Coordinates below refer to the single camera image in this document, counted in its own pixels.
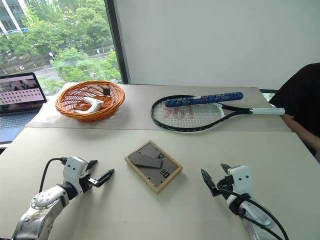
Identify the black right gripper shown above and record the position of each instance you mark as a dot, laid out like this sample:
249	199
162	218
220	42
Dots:
225	186

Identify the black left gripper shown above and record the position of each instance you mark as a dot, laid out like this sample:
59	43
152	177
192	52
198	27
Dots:
86	183

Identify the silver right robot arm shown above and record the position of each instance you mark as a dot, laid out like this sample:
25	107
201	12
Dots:
252	217

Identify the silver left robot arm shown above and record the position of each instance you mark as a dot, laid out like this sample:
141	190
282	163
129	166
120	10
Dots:
40	202

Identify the person's bare forearm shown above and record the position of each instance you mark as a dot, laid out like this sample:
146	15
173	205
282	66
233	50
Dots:
302	126

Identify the open laptop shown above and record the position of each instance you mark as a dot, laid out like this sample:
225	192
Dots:
15	117

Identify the black tennis racket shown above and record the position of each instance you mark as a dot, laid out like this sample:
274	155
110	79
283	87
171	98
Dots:
225	117

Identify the orange woven basket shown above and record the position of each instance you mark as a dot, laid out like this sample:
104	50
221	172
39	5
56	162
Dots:
75	113

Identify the blue patterned tube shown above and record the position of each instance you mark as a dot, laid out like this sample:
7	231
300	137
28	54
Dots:
200	100

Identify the small black cube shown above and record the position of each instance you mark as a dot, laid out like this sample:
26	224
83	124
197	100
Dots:
106	91

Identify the person in black shirt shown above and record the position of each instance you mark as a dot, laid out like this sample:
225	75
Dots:
300	92

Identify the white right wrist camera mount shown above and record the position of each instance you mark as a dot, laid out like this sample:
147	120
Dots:
240	178

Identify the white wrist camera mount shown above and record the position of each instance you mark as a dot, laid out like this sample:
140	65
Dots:
72	170
240	178

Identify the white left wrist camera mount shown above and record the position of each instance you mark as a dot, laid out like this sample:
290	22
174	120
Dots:
72	170

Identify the wooden picture frame face-down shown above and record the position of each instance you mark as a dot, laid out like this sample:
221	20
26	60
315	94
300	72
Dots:
155	166

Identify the dark window frame post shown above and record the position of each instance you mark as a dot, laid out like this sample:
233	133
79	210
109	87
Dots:
117	42

